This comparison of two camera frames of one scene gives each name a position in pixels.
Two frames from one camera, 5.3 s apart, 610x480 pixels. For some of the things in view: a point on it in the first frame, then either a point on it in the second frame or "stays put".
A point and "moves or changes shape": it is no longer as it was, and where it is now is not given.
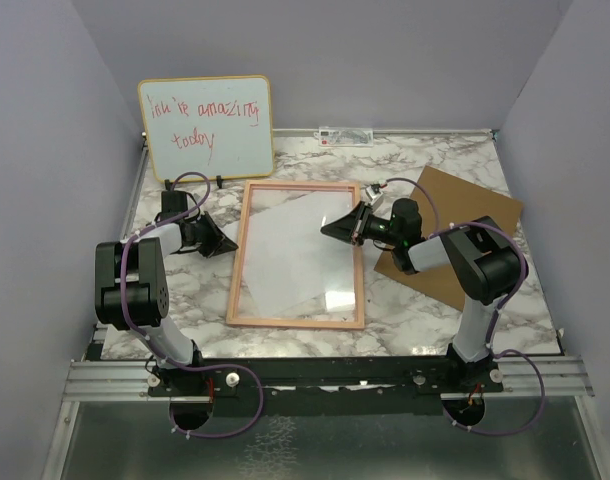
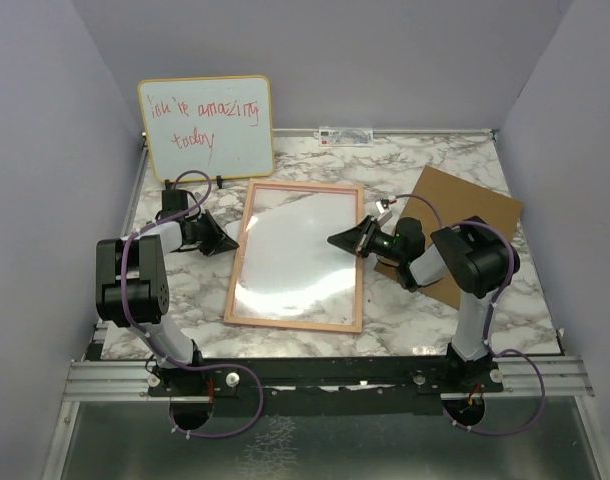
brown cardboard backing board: x=458 y=201 stays put
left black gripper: x=218 y=243 stays put
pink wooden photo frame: x=244 y=321 moves or changes shape
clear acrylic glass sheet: x=290 y=270 stays put
